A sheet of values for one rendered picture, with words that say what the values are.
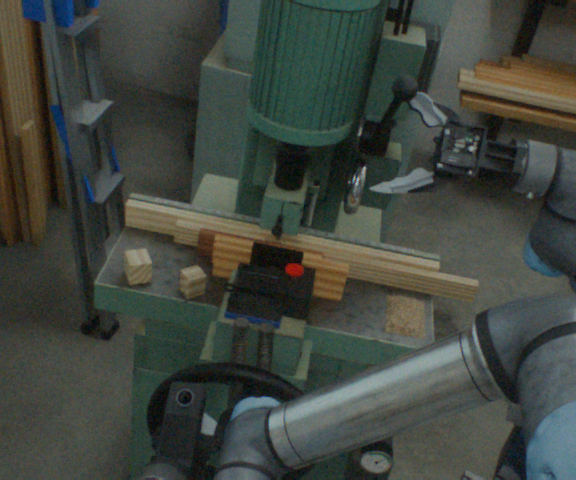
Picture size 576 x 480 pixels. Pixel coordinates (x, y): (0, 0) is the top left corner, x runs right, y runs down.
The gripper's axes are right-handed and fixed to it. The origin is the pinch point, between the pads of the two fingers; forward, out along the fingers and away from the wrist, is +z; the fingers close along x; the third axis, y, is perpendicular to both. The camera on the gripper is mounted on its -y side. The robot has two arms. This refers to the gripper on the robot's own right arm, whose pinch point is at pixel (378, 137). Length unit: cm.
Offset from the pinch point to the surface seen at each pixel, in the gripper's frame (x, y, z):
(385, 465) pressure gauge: 55, -27, -16
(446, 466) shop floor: 75, -110, -49
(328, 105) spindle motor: -3.8, -4.4, 8.1
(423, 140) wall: -42, -264, -43
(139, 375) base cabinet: 49, -30, 32
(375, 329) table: 29.8, -20.1, -8.2
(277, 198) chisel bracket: 11.1, -17.8, 13.3
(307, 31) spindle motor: -12.0, 3.3, 13.2
